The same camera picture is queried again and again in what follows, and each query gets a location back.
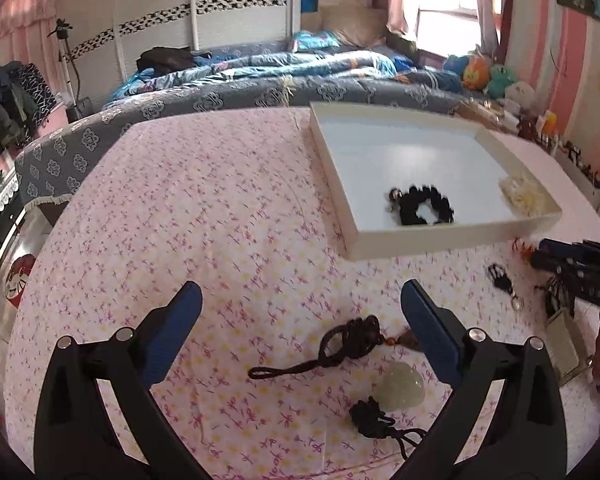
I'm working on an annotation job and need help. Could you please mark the clothes rack with jackets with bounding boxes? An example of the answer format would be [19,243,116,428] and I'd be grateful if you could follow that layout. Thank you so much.
[0,61,61,181]

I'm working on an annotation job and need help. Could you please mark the bed with grey patterned cover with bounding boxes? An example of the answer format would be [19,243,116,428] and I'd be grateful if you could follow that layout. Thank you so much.
[15,35,481,206]

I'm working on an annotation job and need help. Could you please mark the white strap wristwatch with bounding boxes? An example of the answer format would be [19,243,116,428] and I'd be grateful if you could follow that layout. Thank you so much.
[545,307,593,386]

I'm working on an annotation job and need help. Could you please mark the small black keychain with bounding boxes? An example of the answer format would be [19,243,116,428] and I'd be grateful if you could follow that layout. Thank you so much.
[487,262,526,311]

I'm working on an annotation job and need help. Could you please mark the black bead bracelet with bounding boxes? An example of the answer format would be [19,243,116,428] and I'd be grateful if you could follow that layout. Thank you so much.
[387,185,456,227]

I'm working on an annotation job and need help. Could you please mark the black tripod stand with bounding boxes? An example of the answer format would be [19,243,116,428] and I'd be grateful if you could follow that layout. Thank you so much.
[47,19,93,121]

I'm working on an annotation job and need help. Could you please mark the blue cartoon pillow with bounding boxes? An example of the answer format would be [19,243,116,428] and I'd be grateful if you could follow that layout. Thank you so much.
[290,30,346,52]

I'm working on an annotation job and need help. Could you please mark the white shallow tray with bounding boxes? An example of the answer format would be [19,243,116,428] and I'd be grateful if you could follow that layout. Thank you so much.
[309,101,563,262]

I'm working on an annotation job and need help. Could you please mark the black cord necklace brown pendant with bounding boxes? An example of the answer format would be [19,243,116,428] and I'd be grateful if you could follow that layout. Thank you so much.
[248,315,423,380]

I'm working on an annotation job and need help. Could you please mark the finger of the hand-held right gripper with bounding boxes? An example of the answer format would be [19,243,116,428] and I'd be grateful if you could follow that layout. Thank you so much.
[539,239,600,261]
[530,251,600,306]

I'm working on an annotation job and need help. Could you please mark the window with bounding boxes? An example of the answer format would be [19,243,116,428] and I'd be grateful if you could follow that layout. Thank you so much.
[405,0,481,56]

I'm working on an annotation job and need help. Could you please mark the orange plush toy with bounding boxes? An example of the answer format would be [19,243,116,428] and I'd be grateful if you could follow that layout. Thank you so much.
[462,55,491,91]

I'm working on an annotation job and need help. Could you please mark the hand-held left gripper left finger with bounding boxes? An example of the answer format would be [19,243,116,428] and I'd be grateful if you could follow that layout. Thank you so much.
[35,281,211,480]

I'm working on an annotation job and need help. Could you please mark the white plush toy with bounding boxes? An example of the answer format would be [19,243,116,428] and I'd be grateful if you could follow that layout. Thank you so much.
[505,81,536,106]

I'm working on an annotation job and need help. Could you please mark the jade charm with black tassel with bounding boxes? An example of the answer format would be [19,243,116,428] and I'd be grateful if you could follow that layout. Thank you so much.
[349,362,427,462]

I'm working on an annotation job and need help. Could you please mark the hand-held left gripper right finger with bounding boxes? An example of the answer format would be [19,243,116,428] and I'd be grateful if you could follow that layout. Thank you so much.
[395,280,566,480]

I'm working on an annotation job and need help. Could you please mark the cream flower hair accessory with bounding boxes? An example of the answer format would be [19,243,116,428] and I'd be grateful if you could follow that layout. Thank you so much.
[500,176,546,216]

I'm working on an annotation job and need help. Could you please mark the blue patterned quilt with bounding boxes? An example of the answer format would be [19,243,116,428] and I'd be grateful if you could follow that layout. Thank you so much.
[112,49,463,103]

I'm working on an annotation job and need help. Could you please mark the beige pillow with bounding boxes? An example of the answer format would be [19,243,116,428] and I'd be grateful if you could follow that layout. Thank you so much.
[322,7,386,46]

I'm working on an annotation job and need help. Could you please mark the blue plush toy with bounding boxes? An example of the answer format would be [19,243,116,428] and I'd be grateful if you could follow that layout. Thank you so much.
[442,54,468,78]

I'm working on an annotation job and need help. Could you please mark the green plush toy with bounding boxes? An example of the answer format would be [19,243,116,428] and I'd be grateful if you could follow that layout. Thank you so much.
[485,64,516,98]

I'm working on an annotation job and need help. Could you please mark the white sliding door wardrobe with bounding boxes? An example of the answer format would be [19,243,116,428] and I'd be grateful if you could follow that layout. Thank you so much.
[55,0,301,106]

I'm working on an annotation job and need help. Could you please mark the black cabinet with lace cover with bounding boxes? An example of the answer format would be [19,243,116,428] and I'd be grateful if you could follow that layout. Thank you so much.
[0,167,36,311]

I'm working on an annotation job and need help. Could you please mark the dark clothing pile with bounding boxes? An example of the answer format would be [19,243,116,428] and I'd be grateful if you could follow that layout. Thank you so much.
[136,46,201,73]

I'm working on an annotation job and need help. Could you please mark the round cat face stool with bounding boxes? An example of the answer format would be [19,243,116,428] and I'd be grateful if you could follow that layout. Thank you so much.
[4,254,37,308]

